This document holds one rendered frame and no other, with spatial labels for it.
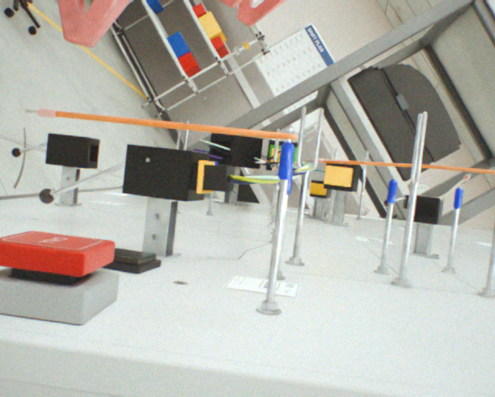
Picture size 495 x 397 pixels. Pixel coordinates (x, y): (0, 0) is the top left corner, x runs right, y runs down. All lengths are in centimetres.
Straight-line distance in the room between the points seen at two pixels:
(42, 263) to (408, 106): 135
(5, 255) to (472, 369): 23
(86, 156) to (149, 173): 39
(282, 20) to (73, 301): 830
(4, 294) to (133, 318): 6
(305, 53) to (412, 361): 807
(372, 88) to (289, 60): 678
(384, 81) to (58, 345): 138
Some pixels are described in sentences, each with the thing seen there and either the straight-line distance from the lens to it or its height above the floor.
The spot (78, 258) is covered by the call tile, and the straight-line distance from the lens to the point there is 29.
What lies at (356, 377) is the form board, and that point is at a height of 122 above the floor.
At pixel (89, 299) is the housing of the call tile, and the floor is 113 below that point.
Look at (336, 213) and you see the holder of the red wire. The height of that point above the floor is 127.
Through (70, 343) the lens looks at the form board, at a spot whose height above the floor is 112.
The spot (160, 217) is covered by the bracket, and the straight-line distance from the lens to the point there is 49.
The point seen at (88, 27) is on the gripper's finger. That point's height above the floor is 119.
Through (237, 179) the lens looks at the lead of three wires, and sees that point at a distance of 48.
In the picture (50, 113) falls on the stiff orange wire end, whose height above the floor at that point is 113.
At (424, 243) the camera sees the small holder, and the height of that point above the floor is 134.
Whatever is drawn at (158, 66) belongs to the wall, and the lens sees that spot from 868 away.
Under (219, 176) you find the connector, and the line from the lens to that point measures 47.
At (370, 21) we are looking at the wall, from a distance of 850.
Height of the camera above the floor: 124
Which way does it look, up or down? 5 degrees down
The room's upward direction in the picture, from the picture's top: 61 degrees clockwise
